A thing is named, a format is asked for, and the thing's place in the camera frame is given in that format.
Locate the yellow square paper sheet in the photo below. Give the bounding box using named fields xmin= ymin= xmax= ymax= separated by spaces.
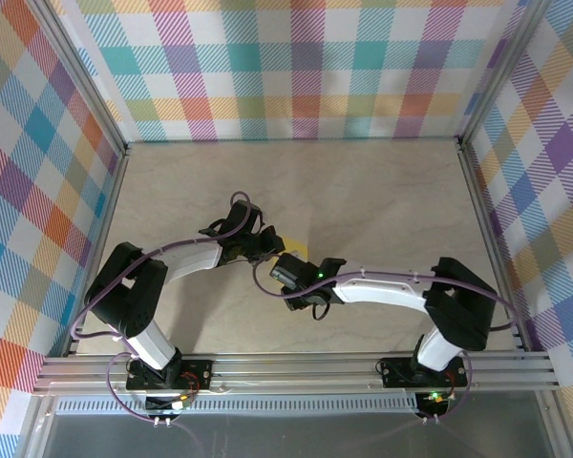
xmin=280 ymin=237 xmax=310 ymax=261

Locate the grey metal panel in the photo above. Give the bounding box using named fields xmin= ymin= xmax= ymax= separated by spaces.
xmin=40 ymin=413 xmax=555 ymax=458

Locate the small black circuit board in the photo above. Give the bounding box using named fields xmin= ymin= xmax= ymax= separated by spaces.
xmin=144 ymin=391 xmax=195 ymax=415
xmin=417 ymin=389 xmax=455 ymax=415

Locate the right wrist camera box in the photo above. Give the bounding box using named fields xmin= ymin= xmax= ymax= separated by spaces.
xmin=268 ymin=263 xmax=297 ymax=288

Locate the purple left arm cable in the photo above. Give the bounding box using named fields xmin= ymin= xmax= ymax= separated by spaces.
xmin=71 ymin=190 xmax=268 ymax=458

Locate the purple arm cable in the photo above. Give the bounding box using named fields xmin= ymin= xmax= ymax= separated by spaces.
xmin=71 ymin=190 xmax=268 ymax=458
xmin=251 ymin=260 xmax=521 ymax=433

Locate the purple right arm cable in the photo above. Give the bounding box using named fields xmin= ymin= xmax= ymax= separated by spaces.
xmin=251 ymin=260 xmax=521 ymax=433

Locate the aluminium frame cross rail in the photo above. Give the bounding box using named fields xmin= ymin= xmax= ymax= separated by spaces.
xmin=32 ymin=351 xmax=561 ymax=395

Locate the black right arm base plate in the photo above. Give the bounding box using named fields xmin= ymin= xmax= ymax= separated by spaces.
xmin=379 ymin=355 xmax=470 ymax=388

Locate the grey slotted cable duct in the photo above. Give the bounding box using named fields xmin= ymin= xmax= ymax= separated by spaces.
xmin=56 ymin=399 xmax=419 ymax=415

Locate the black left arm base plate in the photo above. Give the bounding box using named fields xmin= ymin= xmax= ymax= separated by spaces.
xmin=125 ymin=358 xmax=215 ymax=390

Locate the aluminium frame side rail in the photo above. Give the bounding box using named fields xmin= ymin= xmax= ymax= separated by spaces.
xmin=62 ymin=142 xmax=133 ymax=358
xmin=456 ymin=137 xmax=529 ymax=354

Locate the aluminium frame post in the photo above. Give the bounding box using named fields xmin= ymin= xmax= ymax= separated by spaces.
xmin=26 ymin=0 xmax=131 ymax=161
xmin=456 ymin=0 xmax=553 ymax=154

